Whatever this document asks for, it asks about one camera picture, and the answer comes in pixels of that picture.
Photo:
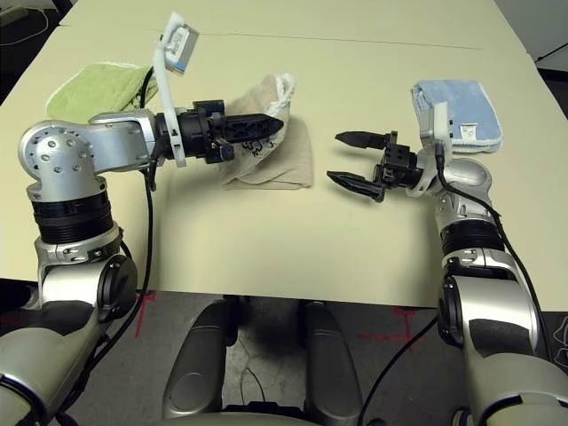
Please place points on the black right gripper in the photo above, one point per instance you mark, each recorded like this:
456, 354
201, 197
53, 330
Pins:
399, 168

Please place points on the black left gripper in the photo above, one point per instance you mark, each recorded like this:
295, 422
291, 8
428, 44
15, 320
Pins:
199, 131

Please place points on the beige towel with white trim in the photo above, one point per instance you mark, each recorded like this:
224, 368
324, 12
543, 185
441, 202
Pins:
288, 151

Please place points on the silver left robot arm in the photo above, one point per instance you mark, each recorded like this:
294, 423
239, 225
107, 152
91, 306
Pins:
111, 142

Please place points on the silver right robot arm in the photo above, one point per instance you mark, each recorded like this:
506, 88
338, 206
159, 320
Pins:
488, 310

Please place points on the folded blue towel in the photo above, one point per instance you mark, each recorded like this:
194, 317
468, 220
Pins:
466, 102

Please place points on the folded green towel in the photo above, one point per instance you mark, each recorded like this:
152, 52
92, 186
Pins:
97, 89

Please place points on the black tripod leg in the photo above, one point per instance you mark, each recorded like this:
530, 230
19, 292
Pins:
552, 52

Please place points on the white power adapter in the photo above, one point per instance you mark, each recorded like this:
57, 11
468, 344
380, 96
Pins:
10, 17

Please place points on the dark sneaker shoe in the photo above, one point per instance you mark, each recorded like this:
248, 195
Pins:
461, 418

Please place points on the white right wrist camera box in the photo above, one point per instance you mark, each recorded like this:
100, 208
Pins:
437, 120

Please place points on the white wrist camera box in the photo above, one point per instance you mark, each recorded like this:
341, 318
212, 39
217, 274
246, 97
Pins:
177, 44
437, 120

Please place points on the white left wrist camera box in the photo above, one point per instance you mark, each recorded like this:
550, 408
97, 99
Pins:
177, 44

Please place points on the black stand post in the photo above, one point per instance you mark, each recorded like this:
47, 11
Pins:
231, 321

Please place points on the black table frame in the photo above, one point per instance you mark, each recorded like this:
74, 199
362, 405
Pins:
66, 12

